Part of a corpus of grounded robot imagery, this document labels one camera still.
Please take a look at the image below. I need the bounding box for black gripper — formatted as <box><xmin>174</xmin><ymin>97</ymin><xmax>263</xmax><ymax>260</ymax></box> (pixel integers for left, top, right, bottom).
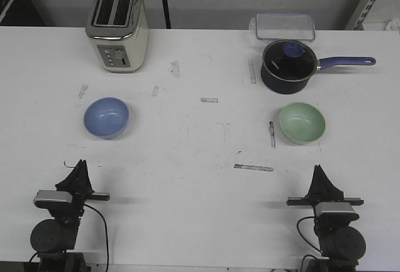
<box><xmin>55</xmin><ymin>159</ymin><xmax>110</xmax><ymax>222</ymax></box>
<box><xmin>286</xmin><ymin>165</ymin><xmax>364</xmax><ymax>206</ymax></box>

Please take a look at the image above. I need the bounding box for glass pot lid blue knob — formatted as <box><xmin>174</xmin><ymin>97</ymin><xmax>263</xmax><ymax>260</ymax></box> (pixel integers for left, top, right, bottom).
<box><xmin>263</xmin><ymin>39</ymin><xmax>317</xmax><ymax>81</ymax></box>

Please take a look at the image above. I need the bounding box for green bowl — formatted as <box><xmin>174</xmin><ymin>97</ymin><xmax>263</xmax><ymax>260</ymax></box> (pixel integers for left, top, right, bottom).
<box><xmin>279</xmin><ymin>102</ymin><xmax>326</xmax><ymax>145</ymax></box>

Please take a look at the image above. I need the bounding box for cream and chrome toaster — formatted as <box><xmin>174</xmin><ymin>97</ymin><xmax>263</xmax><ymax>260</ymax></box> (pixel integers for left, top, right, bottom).
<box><xmin>85</xmin><ymin>0</ymin><xmax>149</xmax><ymax>73</ymax></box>

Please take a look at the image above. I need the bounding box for dark blue saucepan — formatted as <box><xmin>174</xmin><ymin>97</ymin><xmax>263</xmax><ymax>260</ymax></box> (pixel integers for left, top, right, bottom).
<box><xmin>261</xmin><ymin>39</ymin><xmax>376</xmax><ymax>94</ymax></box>

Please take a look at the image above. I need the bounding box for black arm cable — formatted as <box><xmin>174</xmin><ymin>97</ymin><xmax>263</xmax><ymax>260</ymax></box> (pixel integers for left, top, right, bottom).
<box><xmin>296</xmin><ymin>216</ymin><xmax>326</xmax><ymax>263</ymax></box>
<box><xmin>81</xmin><ymin>203</ymin><xmax>109</xmax><ymax>272</ymax></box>

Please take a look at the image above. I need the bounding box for blue bowl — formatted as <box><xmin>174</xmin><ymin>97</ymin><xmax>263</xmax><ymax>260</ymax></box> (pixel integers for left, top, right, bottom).
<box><xmin>83</xmin><ymin>97</ymin><xmax>129</xmax><ymax>139</ymax></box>

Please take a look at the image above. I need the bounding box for clear plastic food container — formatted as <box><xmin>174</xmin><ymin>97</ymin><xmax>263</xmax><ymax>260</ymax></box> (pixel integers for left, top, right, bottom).
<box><xmin>248</xmin><ymin>13</ymin><xmax>316</xmax><ymax>41</ymax></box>

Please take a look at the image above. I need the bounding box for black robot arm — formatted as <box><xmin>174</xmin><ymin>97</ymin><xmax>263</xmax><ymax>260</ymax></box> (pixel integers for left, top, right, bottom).
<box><xmin>30</xmin><ymin>159</ymin><xmax>110</xmax><ymax>271</ymax></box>
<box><xmin>286</xmin><ymin>165</ymin><xmax>366</xmax><ymax>271</ymax></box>

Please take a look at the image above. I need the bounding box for white crumpled object on shelf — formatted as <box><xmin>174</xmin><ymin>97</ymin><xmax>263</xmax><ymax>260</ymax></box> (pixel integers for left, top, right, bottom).
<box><xmin>386</xmin><ymin>18</ymin><xmax>400</xmax><ymax>31</ymax></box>

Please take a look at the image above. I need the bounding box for white slotted shelf upright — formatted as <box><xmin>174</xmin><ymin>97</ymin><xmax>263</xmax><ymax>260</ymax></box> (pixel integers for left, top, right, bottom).
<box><xmin>344</xmin><ymin>0</ymin><xmax>396</xmax><ymax>31</ymax></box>

